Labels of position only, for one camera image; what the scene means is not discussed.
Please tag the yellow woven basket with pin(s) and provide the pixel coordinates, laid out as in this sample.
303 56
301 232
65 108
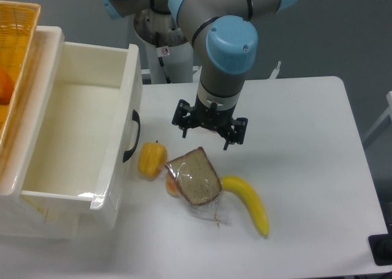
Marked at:
18 25

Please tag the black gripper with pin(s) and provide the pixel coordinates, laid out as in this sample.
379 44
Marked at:
188 117

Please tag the white frame at right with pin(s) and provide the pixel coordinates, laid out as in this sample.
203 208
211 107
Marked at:
379 126

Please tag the orange fruit in basket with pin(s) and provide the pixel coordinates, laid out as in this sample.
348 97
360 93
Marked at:
7 87

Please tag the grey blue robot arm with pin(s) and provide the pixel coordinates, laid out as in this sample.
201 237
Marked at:
224 38

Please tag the yellow bell pepper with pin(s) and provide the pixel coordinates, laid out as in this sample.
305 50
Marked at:
152 158

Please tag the wrapped brown toast slice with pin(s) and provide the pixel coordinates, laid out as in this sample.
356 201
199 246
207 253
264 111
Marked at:
198 186

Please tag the white drawer cabinet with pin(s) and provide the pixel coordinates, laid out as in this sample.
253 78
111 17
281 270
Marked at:
18 216

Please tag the black device at table edge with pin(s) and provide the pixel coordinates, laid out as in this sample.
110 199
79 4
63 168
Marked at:
380 245

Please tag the yellow banana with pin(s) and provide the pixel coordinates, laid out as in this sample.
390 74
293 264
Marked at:
246 193

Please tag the black drawer handle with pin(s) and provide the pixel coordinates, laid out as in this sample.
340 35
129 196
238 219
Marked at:
134 137

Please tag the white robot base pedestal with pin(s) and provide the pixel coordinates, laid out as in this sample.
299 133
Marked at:
169 54

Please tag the white plastic drawer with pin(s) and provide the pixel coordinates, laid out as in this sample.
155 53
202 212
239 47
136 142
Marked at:
77 165

